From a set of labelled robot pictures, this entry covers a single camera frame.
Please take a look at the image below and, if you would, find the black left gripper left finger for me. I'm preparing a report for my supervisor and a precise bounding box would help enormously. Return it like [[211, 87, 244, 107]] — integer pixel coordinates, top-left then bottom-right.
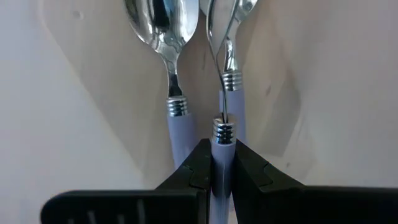
[[40, 138, 214, 224]]

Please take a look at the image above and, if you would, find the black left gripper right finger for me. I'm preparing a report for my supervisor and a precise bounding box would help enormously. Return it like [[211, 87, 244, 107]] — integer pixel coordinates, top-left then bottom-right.
[[229, 138, 398, 224]]

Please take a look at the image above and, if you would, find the lavender-handled silver spoon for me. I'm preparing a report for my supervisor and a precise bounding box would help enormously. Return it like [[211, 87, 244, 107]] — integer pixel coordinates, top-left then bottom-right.
[[123, 0, 200, 170], [198, 0, 259, 146], [205, 0, 239, 224]]

